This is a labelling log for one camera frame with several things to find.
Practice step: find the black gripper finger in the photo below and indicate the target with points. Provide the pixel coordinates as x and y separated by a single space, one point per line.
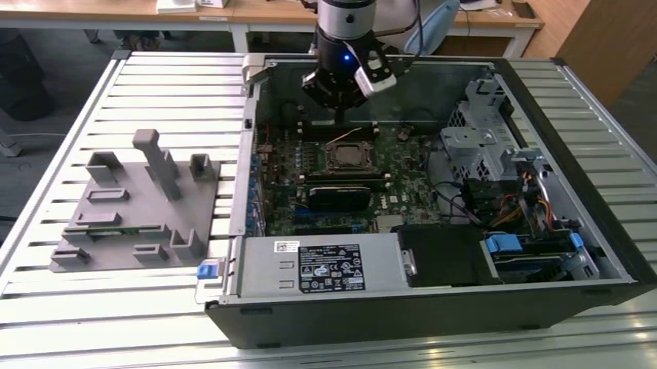
323 99
354 102

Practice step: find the thin metal locking lever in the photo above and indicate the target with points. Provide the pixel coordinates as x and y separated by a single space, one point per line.
344 136

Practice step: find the silver CPU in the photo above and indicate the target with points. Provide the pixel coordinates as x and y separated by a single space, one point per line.
350 157

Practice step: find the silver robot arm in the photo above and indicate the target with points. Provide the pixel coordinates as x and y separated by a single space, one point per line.
346 17

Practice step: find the black RAM slot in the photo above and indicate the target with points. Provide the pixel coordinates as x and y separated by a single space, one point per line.
348 177
315 137
348 181

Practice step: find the silver coin battery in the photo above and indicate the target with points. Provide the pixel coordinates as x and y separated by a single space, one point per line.
403 134

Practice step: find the grey case latch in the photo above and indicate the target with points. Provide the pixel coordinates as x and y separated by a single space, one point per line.
252 67

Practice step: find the silver drive cage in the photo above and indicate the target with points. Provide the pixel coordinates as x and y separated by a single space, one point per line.
462 153

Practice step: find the black graphics card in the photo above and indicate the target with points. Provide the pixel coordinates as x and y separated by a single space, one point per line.
338 198

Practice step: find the green motherboard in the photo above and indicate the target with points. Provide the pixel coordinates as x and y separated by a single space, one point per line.
410 192

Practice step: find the white box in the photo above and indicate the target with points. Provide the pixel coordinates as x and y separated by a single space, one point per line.
212 3
176 5

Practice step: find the blue expansion slot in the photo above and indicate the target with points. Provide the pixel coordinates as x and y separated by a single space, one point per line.
301 210

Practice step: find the silver heat sink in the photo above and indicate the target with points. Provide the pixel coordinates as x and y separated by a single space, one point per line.
388 223

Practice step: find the small black box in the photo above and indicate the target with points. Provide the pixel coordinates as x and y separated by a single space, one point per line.
524 9

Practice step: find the black plastic cover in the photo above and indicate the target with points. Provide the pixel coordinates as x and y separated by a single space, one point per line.
446 257

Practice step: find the silver power supply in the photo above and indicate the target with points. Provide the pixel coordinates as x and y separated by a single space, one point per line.
261 269

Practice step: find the wooden desk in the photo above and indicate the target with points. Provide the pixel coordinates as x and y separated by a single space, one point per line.
103 13

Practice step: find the grey parts rack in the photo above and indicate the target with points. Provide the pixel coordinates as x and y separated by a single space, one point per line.
143 215

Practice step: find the hard disk in blue carrier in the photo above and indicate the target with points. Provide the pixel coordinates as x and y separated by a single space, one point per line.
499 243

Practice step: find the blue case latch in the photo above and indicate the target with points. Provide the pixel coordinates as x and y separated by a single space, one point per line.
207 270

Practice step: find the wooden cabinet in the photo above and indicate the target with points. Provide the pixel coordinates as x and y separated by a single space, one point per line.
605 38

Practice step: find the green RAM stick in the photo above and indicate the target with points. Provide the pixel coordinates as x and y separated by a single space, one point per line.
115 231

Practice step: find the blue plastic clip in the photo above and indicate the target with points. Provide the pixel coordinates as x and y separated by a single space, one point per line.
575 240

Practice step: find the black open PC case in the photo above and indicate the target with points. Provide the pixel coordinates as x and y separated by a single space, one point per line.
359 319

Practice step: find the black bin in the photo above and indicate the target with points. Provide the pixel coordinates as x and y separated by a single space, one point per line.
22 77

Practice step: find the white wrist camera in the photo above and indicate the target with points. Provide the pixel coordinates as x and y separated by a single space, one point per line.
376 82

